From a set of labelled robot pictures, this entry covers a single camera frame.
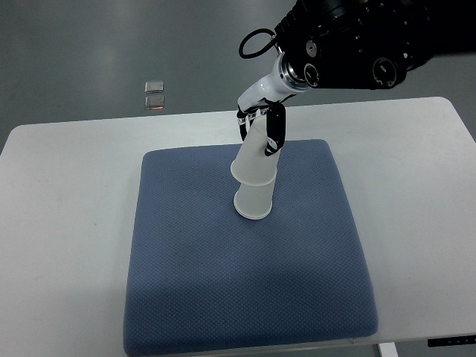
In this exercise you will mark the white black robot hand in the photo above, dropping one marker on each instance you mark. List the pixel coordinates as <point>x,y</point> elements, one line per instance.
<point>275,89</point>

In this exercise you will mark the white paper cup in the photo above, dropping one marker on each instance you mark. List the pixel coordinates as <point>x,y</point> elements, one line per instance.
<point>254,202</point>
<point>252,166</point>

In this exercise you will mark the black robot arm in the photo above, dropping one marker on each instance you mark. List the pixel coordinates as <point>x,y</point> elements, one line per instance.
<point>352,45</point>

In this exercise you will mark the white paper cup on mat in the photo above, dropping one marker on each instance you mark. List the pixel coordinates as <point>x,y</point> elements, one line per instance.
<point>254,202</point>

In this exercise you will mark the lower metal floor plate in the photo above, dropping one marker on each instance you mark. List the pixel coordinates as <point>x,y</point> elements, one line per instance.
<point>154,102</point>

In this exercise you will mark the metal floor plate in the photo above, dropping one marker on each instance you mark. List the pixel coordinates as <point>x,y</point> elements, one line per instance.
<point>154,102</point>
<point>154,86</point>

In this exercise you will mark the upper metal floor plate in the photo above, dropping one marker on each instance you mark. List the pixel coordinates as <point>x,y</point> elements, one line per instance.
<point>154,86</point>

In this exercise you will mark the blue textured cushion mat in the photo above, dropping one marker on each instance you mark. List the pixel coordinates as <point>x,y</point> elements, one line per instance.
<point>202,277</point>

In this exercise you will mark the white table leg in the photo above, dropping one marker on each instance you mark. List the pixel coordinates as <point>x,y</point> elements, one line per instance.
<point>388,350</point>

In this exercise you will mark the black table control panel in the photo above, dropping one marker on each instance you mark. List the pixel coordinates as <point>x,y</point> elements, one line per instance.
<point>451,341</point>

